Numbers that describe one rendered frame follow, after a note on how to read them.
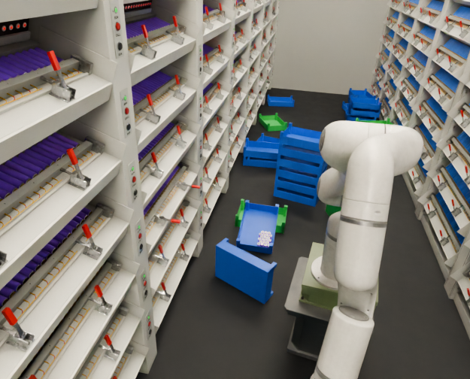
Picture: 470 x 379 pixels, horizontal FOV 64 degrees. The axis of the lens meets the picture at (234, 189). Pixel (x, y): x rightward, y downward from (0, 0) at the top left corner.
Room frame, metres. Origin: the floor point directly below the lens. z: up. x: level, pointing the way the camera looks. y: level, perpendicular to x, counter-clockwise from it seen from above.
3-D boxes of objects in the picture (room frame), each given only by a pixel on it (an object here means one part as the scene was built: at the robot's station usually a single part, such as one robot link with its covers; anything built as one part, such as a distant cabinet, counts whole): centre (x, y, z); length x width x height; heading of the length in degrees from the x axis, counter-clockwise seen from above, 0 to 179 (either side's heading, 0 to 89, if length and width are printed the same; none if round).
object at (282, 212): (1.94, -0.18, 0.04); 0.30 x 0.20 x 0.08; 80
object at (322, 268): (1.09, -0.40, 0.47); 0.19 x 0.19 x 0.18
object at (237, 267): (1.38, -0.07, 0.10); 0.30 x 0.08 x 0.20; 55
